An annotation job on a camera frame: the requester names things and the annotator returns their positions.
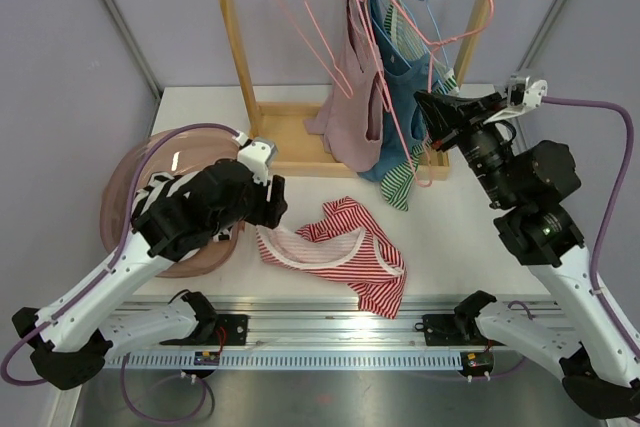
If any pink plastic basket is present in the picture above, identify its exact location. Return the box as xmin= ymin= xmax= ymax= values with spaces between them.
xmin=100 ymin=129 xmax=244 ymax=278

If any dusty pink tank top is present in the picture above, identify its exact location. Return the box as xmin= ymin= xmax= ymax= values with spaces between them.
xmin=304 ymin=0 xmax=383 ymax=173

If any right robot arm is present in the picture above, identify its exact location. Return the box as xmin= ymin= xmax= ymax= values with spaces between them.
xmin=415 ymin=91 xmax=639 ymax=420

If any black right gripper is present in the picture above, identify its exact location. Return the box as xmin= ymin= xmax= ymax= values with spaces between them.
xmin=414 ymin=89 xmax=516 ymax=208

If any blue tank top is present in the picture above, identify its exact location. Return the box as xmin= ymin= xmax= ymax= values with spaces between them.
xmin=359 ymin=0 xmax=429 ymax=182

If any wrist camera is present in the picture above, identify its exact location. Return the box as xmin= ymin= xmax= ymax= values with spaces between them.
xmin=233 ymin=132 xmax=278 ymax=186
xmin=485 ymin=70 xmax=548 ymax=124

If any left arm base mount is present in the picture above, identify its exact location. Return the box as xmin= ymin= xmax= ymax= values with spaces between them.
xmin=161 ymin=313 xmax=249 ymax=347

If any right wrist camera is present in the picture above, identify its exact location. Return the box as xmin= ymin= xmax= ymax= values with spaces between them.
xmin=485 ymin=70 xmax=548 ymax=124

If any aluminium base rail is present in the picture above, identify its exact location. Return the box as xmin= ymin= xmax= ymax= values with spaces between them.
xmin=108 ymin=294 xmax=579 ymax=350

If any wooden clothes rack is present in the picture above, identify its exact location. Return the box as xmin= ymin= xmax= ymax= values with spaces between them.
xmin=219 ymin=0 xmax=494 ymax=178

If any slotted cable duct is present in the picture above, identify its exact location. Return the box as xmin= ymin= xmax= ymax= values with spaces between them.
xmin=127 ymin=350 xmax=462 ymax=371

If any green white striped tank top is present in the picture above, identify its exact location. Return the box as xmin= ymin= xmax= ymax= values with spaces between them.
xmin=380 ymin=4 xmax=460 ymax=212

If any red white striped tank top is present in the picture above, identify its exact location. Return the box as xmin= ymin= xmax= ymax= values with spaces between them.
xmin=256 ymin=196 xmax=407 ymax=319

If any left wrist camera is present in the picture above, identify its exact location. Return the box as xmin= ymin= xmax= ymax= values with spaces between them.
xmin=233 ymin=132 xmax=278 ymax=186

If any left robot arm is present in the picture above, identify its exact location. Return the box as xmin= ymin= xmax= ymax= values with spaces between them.
xmin=12 ymin=159 xmax=287 ymax=390

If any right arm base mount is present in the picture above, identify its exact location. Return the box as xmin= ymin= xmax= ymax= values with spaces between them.
xmin=414 ymin=313 xmax=503 ymax=347

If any black white striped tank top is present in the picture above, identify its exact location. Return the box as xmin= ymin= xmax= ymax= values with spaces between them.
xmin=131 ymin=169 xmax=234 ymax=251

